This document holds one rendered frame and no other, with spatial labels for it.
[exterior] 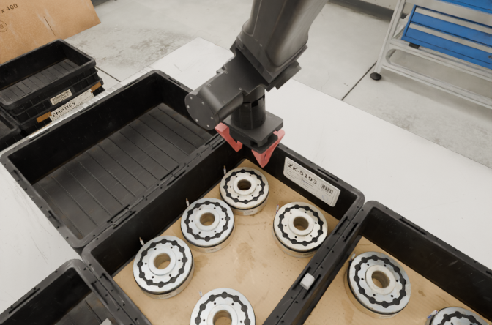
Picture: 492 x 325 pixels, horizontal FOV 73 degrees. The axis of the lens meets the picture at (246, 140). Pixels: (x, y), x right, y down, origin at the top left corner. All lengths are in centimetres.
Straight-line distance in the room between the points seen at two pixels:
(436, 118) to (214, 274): 198
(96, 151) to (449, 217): 88
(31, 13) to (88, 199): 245
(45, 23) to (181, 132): 240
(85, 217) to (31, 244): 21
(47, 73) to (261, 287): 151
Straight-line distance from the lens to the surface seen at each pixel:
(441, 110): 247
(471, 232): 99
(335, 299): 65
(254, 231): 68
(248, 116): 51
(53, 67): 190
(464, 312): 69
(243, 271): 65
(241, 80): 44
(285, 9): 26
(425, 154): 109
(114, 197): 77
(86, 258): 60
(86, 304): 69
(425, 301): 70
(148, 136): 87
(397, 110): 235
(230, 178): 71
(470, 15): 223
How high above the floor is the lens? 143
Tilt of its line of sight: 47 degrees down
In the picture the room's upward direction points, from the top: straight up
